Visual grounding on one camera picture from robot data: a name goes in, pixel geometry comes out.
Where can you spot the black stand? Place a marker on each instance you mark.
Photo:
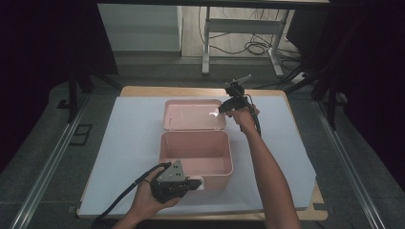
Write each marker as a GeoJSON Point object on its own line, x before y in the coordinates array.
{"type": "Point", "coordinates": [72, 95]}
{"type": "Point", "coordinates": [331, 105]}

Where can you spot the small white bottle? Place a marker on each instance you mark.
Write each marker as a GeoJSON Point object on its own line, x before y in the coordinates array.
{"type": "Point", "coordinates": [214, 114]}

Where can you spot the white cabinet panel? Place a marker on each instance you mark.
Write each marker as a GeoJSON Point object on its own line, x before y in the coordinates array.
{"type": "Point", "coordinates": [140, 28]}

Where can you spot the white table mat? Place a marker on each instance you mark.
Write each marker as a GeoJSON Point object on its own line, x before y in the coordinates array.
{"type": "Point", "coordinates": [121, 143]}

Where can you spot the metal floor rail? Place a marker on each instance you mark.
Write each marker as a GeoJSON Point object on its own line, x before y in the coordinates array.
{"type": "Point", "coordinates": [350, 171]}
{"type": "Point", "coordinates": [47, 168]}

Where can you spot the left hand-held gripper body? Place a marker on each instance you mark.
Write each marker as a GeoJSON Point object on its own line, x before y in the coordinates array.
{"type": "Point", "coordinates": [170, 187]}

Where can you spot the white power strip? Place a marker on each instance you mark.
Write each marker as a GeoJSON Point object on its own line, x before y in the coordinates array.
{"type": "Point", "coordinates": [299, 77]}

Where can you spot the dark curtain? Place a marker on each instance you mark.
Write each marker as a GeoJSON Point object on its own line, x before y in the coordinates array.
{"type": "Point", "coordinates": [375, 79]}
{"type": "Point", "coordinates": [38, 63]}

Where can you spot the wooden table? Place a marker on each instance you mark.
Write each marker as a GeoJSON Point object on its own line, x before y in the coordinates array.
{"type": "Point", "coordinates": [153, 91]}

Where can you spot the person's left hand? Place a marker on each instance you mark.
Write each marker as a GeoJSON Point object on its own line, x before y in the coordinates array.
{"type": "Point", "coordinates": [146, 197]}

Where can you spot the white metal desk frame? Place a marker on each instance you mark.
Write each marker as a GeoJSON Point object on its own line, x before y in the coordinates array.
{"type": "Point", "coordinates": [242, 26]}

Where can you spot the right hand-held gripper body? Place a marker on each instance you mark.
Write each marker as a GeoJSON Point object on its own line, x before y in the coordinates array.
{"type": "Point", "coordinates": [237, 95]}

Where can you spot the person's right hand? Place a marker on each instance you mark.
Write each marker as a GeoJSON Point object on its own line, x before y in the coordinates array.
{"type": "Point", "coordinates": [245, 119]}

